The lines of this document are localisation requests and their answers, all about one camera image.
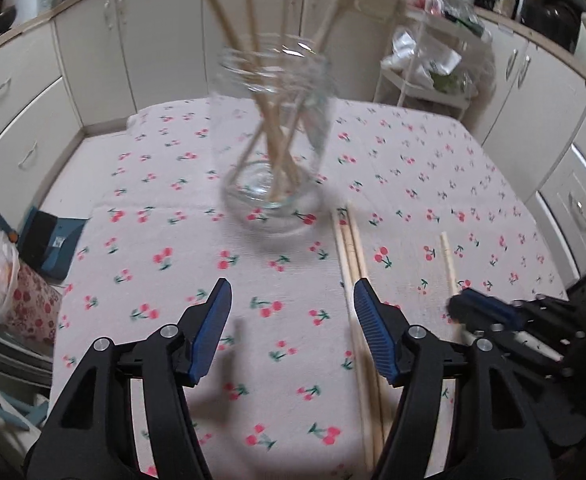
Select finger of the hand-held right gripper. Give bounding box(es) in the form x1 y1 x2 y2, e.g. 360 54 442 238
447 296 576 381
458 287 586 346

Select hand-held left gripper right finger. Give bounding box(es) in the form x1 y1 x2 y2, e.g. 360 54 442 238
353 280 558 480

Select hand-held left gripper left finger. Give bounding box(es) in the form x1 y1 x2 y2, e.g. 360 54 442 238
23 277 234 480

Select single wooden chopstick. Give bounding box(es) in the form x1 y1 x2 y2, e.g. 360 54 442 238
340 225 386 448
345 202 394 441
439 231 474 346

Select wooden sticks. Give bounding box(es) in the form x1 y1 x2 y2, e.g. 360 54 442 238
332 210 376 468

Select clear glass jar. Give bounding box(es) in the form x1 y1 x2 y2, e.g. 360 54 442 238
208 32 336 235

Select bunch of wooden chopsticks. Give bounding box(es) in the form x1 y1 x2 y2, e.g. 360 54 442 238
190 0 361 201

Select cherry print tablecloth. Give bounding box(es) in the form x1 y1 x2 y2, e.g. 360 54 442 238
50 97 571 480

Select white rolling cart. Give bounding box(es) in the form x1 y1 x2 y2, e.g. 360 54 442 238
373 0 494 122

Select green vegetable bag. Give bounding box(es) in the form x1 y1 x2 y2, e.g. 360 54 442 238
430 72 474 95

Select white plastic bag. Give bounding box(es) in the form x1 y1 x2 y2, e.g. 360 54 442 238
380 27 462 86

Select black cooker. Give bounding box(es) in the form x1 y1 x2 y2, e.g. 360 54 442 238
523 0 582 52

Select white kitchen base cabinets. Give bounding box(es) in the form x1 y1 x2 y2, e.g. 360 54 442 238
0 0 586 286

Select crumpled clear plastic bag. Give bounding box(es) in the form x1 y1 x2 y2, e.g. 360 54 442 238
402 0 492 43

